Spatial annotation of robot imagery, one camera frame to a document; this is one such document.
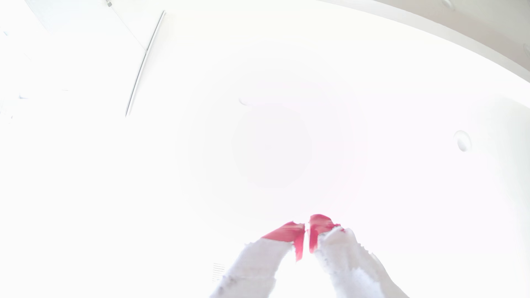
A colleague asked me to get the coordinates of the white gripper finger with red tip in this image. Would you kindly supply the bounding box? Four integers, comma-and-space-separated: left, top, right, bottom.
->
210, 221, 306, 298
308, 214, 410, 298

